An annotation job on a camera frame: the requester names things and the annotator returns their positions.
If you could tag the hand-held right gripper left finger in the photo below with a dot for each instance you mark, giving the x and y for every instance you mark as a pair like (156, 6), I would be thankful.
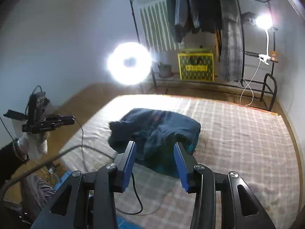
(129, 164)

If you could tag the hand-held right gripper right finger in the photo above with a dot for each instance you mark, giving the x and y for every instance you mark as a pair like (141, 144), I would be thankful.
(182, 171)

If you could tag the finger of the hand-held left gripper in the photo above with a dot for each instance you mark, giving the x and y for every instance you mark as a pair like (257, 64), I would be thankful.
(68, 120)
(53, 124)

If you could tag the blue plaid fleece garment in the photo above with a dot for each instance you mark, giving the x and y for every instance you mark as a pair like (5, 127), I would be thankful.
(162, 128)

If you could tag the black metal clothes rack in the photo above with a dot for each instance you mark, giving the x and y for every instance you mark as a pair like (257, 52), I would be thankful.
(274, 85)

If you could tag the person's left hand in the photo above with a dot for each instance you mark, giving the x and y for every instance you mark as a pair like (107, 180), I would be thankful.
(38, 145)

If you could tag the beige plaid bed blanket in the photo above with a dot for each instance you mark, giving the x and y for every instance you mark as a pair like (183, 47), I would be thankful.
(238, 148)

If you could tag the person's striped pants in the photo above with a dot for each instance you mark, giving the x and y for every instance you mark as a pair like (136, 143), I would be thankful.
(38, 190)

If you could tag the potted plant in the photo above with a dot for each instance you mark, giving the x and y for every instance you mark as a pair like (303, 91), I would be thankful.
(165, 70)

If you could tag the black light stand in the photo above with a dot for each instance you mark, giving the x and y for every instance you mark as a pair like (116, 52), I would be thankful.
(133, 12)

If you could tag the striped white green curtain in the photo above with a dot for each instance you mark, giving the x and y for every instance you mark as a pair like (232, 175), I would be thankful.
(154, 23)

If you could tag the hanging grey coat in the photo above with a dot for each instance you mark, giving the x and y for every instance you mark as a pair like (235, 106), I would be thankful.
(230, 40)

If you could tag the small teddy bear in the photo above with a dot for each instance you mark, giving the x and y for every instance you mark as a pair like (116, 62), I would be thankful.
(274, 56)

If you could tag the hanging denim jacket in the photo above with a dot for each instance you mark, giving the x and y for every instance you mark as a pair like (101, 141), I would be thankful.
(178, 9)

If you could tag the hanging dark garment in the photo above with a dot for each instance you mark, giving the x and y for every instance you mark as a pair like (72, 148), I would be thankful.
(207, 4)

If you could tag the white clamp lamp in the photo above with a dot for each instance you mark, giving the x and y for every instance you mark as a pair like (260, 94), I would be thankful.
(264, 22)

